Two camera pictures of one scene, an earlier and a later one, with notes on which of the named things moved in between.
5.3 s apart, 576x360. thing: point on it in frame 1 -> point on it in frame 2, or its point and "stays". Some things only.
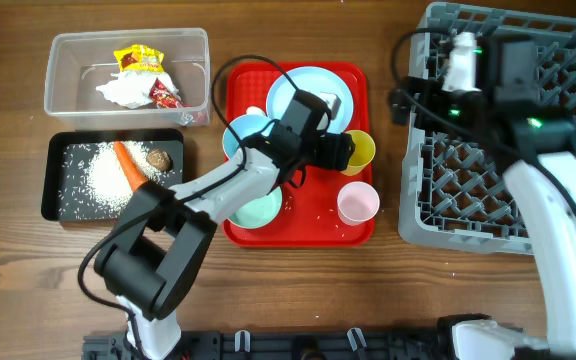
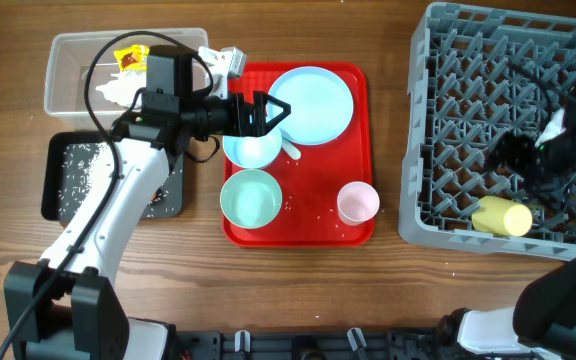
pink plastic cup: [357, 202] stays
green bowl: [258, 212] stays
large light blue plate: [315, 79] stays
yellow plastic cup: [364, 151] -> [501, 216]
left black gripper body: [343, 151] -> [247, 114]
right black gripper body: [460, 104] -> [545, 169]
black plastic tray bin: [66, 156] stays
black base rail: [409, 344] stays
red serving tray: [309, 215] stays
